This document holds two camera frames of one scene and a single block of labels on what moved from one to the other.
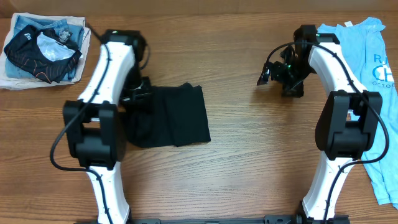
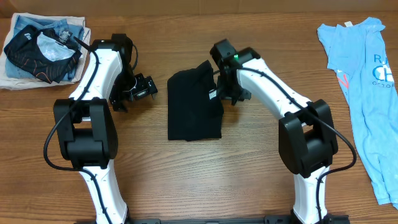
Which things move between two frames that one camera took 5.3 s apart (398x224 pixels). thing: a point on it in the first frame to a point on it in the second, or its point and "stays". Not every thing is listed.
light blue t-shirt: [363, 43] stays
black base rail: [282, 219] stays
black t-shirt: [176, 117] to [194, 111]
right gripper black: [277, 69] to [223, 93]
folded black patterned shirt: [50, 55] stays
